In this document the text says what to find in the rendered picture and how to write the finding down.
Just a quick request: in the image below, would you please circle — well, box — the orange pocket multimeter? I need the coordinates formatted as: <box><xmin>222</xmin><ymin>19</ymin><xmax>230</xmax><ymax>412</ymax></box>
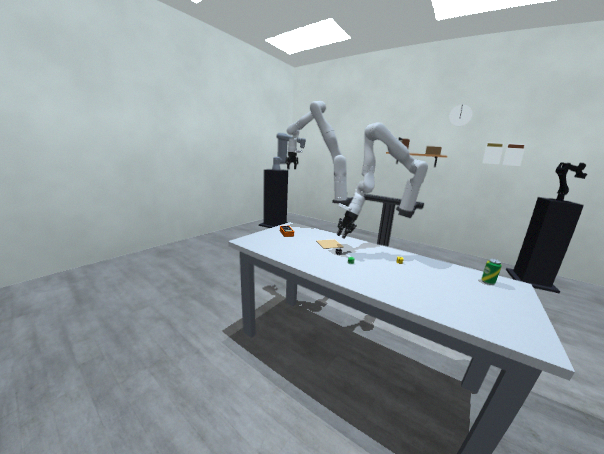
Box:
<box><xmin>280</xmin><ymin>226</ymin><xmax>294</xmax><ymax>237</ymax></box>

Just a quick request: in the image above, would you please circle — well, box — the green drink can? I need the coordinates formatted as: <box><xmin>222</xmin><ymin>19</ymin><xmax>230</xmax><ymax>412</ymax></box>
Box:
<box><xmin>481</xmin><ymin>259</ymin><xmax>502</xmax><ymax>285</ymax></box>

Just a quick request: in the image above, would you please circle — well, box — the tan square mat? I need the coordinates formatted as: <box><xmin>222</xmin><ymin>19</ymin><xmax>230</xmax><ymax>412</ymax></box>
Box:
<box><xmin>316</xmin><ymin>239</ymin><xmax>344</xmax><ymax>249</ymax></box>

